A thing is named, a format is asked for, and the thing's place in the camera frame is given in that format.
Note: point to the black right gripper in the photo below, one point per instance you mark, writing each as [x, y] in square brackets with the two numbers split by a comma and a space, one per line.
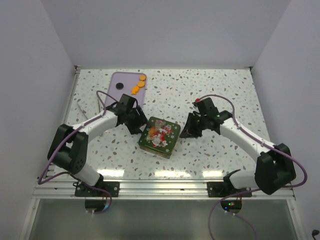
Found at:
[189, 131]

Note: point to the gold tin lid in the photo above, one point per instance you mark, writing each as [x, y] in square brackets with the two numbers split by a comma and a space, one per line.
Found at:
[160, 131]

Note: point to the orange fish cookie on tray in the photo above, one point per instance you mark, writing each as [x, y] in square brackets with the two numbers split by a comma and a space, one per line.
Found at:
[135, 90]

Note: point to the aluminium front rail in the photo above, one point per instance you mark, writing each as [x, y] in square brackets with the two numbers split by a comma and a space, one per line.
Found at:
[131, 190]

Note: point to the orange round cookie on tray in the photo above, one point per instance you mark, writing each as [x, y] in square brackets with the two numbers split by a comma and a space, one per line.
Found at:
[141, 84]

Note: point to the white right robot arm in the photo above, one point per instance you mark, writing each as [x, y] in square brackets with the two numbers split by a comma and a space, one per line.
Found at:
[274, 168]

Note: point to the green christmas cookie tin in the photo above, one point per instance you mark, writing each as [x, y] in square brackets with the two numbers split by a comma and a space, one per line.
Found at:
[158, 150]

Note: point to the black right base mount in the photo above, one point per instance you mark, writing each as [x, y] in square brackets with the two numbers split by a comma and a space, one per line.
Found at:
[224, 188]

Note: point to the orange cookie at tray top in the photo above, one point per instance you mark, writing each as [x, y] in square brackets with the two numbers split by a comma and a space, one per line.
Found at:
[142, 77]

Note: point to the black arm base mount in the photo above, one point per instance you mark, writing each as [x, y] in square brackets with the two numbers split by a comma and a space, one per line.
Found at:
[100, 189]

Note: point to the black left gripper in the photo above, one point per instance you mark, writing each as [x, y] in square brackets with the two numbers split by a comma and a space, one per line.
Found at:
[141, 120]

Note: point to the steel tongs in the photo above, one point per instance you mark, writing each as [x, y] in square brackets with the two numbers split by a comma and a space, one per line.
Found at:
[90, 108]

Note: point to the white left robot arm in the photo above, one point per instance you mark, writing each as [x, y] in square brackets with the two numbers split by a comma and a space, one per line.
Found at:
[69, 147]

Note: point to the black sandwich cookie on tray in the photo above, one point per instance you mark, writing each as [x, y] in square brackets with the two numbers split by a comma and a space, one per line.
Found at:
[119, 86]

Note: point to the purple tray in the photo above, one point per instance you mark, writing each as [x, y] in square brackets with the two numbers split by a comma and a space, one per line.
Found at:
[129, 80]

